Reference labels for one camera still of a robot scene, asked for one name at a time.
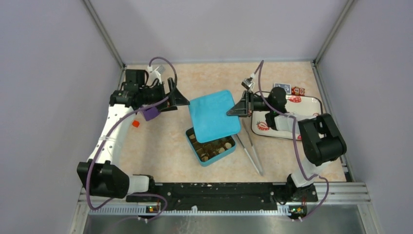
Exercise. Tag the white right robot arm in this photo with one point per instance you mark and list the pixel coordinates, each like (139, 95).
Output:
(321, 140)

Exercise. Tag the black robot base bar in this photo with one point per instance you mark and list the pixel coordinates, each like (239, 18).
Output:
(222, 197)

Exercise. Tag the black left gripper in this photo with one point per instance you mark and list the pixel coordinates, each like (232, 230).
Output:
(176, 99)

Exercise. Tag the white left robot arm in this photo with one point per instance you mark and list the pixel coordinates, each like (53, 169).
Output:
(100, 174)

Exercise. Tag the metal tongs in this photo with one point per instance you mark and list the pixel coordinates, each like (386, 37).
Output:
(250, 149)

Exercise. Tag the small orange cube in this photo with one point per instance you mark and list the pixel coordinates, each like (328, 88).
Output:
(135, 123)

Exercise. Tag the metal frame rail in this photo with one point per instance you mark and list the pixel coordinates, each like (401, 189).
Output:
(336, 194)

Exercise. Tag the purple box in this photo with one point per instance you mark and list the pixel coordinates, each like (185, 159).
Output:
(150, 113)

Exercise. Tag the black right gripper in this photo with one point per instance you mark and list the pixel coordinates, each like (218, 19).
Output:
(245, 107)

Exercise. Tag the red dice block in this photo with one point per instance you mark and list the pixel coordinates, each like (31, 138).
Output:
(298, 91)

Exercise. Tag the teal box lid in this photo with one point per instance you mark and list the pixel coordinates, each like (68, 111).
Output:
(209, 116)

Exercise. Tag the blue playing card deck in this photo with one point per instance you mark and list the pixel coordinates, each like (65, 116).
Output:
(286, 87)

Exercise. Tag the teal chocolate box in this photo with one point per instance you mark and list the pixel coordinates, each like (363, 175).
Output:
(212, 151)

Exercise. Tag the strawberry print tray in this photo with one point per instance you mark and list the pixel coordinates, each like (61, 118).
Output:
(301, 105)

